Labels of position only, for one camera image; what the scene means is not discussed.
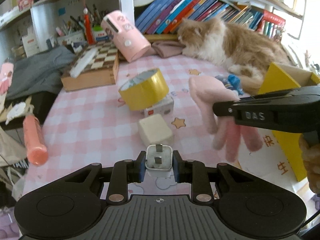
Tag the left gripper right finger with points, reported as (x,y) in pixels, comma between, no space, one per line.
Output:
(194,173)

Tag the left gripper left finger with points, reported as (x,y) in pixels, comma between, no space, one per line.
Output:
(124,173)

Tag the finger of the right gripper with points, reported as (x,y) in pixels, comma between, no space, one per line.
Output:
(265,113)

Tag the white charger plug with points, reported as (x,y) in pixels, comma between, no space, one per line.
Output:
(158,160)

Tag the blue plastic bag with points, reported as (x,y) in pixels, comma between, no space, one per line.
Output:
(231,82)

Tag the small white staples box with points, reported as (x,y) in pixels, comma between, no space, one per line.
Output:
(163,107)

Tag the pink plush toy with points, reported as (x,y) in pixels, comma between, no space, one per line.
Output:
(213,100)

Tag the yellow tape roll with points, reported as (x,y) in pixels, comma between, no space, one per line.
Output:
(144,90)

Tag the person's right hand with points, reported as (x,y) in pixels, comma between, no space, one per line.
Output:
(311,161)

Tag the yellow cardboard box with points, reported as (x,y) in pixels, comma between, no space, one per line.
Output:
(282,77)

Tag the cream eraser block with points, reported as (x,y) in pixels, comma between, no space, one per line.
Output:
(154,130)

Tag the orange white cat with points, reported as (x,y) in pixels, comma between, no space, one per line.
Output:
(242,52)

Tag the pink tube bottle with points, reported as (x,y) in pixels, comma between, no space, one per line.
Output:
(37,152)

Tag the wooden chess board box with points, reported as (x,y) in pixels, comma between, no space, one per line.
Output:
(102,70)

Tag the white flat case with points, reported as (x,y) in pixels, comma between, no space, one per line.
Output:
(82,63)

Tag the pink cylindrical tin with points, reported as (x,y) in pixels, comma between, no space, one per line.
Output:
(125,36)

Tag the mauve folded cloth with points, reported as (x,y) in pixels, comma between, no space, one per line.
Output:
(166,49)

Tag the grey cloth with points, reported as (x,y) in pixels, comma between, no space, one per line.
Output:
(40,73)

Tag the red tassel ornament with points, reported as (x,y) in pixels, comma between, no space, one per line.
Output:
(87,23)

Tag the white pen holder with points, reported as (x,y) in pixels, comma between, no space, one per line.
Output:
(74,37)

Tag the pink glove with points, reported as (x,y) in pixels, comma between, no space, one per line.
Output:
(7,71)

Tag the row of books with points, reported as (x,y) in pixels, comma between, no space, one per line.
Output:
(165,16)

